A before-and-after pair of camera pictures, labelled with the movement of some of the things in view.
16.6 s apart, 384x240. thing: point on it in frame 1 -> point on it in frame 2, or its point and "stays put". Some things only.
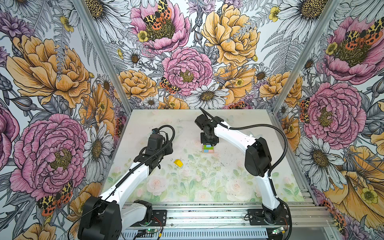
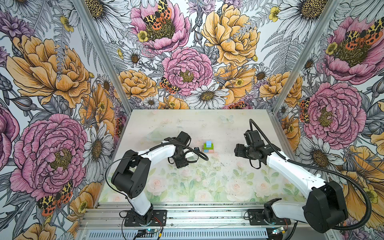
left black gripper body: [166, 150] -> [179, 159]
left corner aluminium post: [84, 9] stays put
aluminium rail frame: [224, 214] stays put
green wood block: [205, 148] stays put
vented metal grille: [200, 235] stays put
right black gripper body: [209, 139] -> [245, 152]
